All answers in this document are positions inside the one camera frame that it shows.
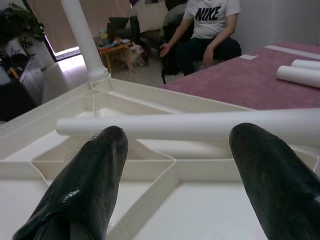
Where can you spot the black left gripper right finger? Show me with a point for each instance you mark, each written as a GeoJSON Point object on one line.
{"type": "Point", "coordinates": [275, 180]}

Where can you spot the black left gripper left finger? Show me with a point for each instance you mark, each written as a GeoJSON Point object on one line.
{"type": "Point", "coordinates": [82, 187]}

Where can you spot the white plastic table top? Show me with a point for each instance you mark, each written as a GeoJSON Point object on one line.
{"type": "Point", "coordinates": [175, 200]}

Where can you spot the white plastic table leg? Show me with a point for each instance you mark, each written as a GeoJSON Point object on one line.
{"type": "Point", "coordinates": [175, 126]}
{"type": "Point", "coordinates": [306, 64]}
{"type": "Point", "coordinates": [82, 42]}
{"type": "Point", "coordinates": [300, 76]}

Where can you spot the black cabinet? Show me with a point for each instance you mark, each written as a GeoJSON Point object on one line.
{"type": "Point", "coordinates": [15, 97]}

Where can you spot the small white tape piece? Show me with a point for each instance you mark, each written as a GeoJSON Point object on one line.
{"type": "Point", "coordinates": [248, 57]}

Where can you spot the long white tape strip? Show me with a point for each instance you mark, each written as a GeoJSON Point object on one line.
{"type": "Point", "coordinates": [292, 51]}

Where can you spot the white french bulldog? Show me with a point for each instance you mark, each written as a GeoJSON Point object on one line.
{"type": "Point", "coordinates": [133, 53]}

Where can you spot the brown curtain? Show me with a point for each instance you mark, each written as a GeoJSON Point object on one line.
{"type": "Point", "coordinates": [55, 22]}

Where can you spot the seated person in black trousers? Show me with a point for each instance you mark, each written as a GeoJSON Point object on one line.
{"type": "Point", "coordinates": [210, 25]}

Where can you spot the green potted plant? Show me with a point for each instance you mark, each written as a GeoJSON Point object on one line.
{"type": "Point", "coordinates": [20, 25]}

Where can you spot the beige sofa cushion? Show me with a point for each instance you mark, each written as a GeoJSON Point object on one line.
{"type": "Point", "coordinates": [150, 16]}

